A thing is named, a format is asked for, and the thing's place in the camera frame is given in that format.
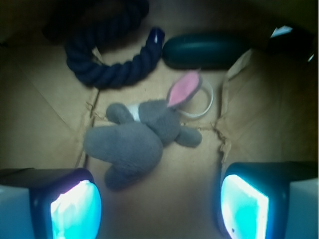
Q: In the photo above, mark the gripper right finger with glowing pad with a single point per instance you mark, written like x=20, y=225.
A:
x=270, y=200

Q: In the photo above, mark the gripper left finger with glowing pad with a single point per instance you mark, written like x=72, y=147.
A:
x=49, y=204

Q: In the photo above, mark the gray plush bunny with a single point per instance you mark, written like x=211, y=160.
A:
x=134, y=144

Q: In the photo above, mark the brown paper bag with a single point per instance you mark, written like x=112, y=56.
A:
x=265, y=108

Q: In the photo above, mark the dark green oval case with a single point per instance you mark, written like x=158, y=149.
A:
x=204, y=51

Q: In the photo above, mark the white ring band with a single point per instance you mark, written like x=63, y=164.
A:
x=201, y=103

